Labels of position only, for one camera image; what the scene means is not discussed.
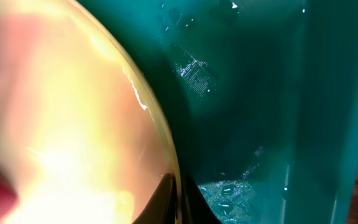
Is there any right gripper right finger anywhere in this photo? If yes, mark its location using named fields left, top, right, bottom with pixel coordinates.
left=181, top=177, right=221, bottom=224

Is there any yellow-green plate top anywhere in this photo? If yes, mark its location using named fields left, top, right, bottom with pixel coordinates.
left=0, top=1, right=181, bottom=224

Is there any teal plastic tray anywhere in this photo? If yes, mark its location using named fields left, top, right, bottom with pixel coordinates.
left=81, top=0, right=358, bottom=223

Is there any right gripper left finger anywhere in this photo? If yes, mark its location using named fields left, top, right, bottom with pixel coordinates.
left=133, top=174, right=177, bottom=224

